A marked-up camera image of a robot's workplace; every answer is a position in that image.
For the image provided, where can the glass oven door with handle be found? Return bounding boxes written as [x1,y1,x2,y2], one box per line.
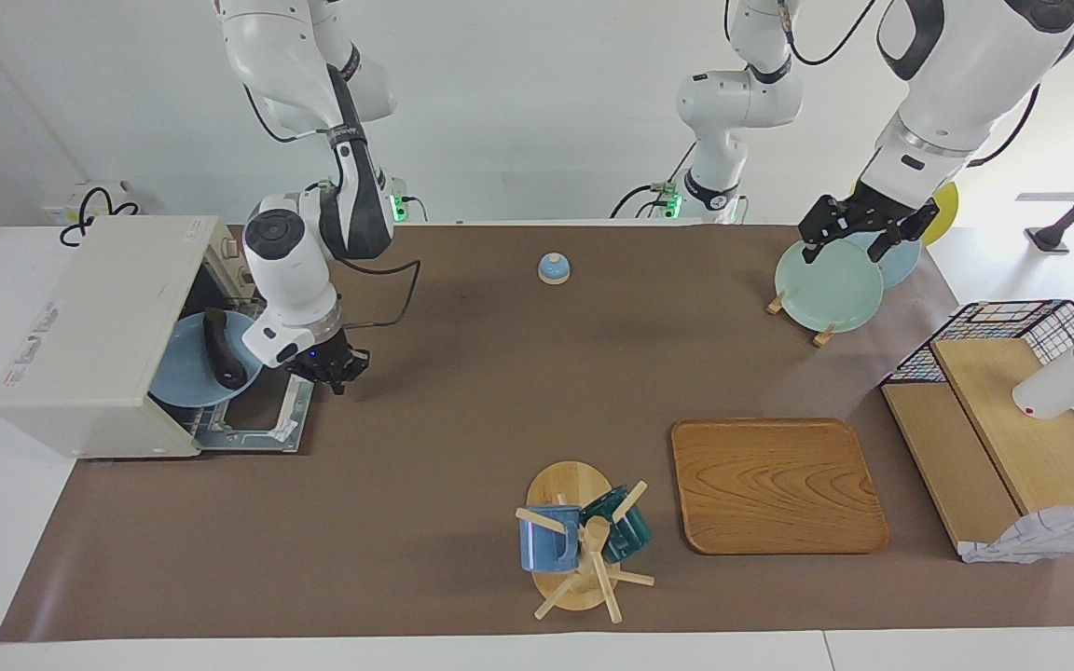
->
[187,376,314,456]

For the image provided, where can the dark purple eggplant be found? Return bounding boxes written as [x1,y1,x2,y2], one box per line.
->
[202,308,249,390]

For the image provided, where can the light blue round plate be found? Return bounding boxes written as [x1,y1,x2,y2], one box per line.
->
[149,310,264,408]

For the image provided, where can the cream toaster oven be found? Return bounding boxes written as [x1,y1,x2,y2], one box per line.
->
[0,216,263,459]

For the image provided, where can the pale blue racked plate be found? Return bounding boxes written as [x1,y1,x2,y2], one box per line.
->
[849,228,922,290]

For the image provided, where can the mint green plate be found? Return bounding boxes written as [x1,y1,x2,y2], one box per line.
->
[774,238,885,334]

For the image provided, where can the yellow plate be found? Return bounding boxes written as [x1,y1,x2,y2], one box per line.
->
[924,179,960,247]

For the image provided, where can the wooden plate rack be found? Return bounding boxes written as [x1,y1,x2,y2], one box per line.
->
[766,291,836,349]

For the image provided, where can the brown table mat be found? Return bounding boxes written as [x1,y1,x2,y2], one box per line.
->
[0,224,1074,642]

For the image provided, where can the white cup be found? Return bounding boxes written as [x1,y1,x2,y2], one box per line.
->
[1012,317,1074,420]

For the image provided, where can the wooden mug tree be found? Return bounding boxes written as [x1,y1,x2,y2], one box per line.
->
[515,460,655,623]

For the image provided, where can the wooden serving tray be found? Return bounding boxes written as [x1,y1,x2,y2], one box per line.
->
[670,418,890,556]

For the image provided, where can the blue mug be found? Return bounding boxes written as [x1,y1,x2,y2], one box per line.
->
[518,504,583,573]

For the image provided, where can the wooden stepped shelf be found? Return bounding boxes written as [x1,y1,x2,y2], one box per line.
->
[880,337,1074,560]

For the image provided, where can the dark green mug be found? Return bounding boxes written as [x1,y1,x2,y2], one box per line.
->
[580,485,654,564]

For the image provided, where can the white patterned cloth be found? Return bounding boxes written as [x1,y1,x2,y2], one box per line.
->
[958,500,1074,564]

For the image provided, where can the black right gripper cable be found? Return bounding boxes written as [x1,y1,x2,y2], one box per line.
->
[339,259,422,330]

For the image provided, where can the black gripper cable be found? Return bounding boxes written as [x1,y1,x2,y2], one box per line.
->
[964,84,1043,169]
[339,259,422,330]

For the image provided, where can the black wire basket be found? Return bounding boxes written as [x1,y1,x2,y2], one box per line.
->
[880,299,1074,495]

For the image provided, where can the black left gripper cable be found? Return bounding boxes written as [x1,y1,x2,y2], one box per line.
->
[964,84,1043,169]

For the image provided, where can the white power box with cable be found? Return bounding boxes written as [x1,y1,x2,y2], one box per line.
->
[41,180,139,248]

